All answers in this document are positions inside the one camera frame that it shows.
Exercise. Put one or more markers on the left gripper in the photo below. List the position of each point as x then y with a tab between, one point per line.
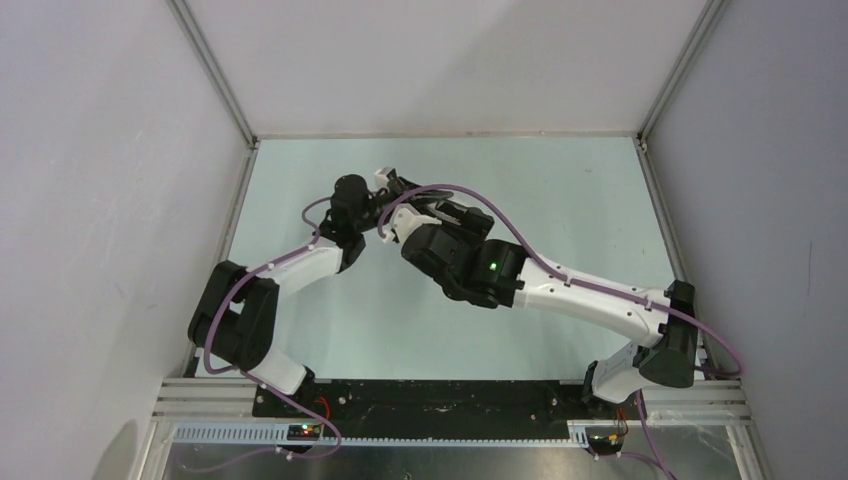
423	200

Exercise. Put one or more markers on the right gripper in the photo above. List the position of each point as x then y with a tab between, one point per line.
475	225

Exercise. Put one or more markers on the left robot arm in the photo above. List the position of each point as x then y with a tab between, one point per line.
236	315

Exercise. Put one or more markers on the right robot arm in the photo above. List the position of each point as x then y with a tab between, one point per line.
489	273

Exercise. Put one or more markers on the right controller board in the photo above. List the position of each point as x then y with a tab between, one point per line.
607	441

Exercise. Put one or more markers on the controller board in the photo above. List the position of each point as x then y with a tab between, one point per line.
607	441
303	432

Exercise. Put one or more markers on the left controller board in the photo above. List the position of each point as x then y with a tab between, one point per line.
303	432

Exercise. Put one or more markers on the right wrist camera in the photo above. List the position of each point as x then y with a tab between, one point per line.
404	220

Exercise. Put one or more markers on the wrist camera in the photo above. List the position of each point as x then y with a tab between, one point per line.
404	220
384	177

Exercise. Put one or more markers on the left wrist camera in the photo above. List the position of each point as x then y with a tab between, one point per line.
384	177

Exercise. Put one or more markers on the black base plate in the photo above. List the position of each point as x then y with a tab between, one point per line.
451	409

